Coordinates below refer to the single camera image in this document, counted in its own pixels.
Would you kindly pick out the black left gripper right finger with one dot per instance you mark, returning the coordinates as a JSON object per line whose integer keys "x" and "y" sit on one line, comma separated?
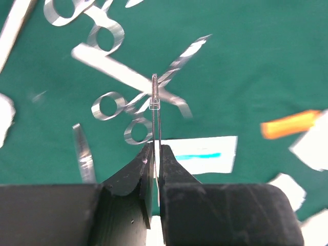
{"x": 180, "y": 202}

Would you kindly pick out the steel tweezers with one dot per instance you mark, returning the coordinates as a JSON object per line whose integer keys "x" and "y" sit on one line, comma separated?
{"x": 84, "y": 155}

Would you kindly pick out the steel scissors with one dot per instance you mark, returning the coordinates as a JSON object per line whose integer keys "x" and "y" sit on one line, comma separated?
{"x": 99, "y": 16}

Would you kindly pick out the green surgical drape cloth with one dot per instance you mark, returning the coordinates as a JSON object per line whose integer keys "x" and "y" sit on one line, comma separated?
{"x": 263, "y": 60}

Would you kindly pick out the white blue-striped packet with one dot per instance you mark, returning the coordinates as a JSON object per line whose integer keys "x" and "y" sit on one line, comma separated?
{"x": 205, "y": 155}

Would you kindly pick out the white gauze pad left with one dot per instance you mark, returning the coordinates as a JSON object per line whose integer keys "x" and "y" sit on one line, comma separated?
{"x": 6, "y": 116}

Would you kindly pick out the white gauze pad middle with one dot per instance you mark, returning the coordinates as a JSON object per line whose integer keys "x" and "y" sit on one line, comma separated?
{"x": 294, "y": 192}

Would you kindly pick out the white gauze pad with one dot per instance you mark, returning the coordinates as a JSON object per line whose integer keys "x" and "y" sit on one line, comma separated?
{"x": 294, "y": 192}
{"x": 311, "y": 147}
{"x": 6, "y": 116}

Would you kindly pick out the steel hemostat forceps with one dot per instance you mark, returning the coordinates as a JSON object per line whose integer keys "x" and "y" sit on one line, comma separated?
{"x": 174, "y": 67}
{"x": 139, "y": 129}

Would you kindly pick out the orange capped blade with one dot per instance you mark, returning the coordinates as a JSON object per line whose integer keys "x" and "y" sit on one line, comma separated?
{"x": 292, "y": 124}

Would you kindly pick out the thin clear-capped needle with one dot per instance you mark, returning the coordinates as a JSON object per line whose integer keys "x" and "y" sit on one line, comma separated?
{"x": 154, "y": 106}

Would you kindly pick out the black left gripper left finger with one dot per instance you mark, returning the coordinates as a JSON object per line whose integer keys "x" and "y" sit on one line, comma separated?
{"x": 124, "y": 210}

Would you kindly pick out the white gauze pad upper right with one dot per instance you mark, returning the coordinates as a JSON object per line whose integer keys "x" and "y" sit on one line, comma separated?
{"x": 311, "y": 147}

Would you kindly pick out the steel scalpel handle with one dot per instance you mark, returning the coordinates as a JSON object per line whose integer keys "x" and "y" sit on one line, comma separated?
{"x": 111, "y": 67}

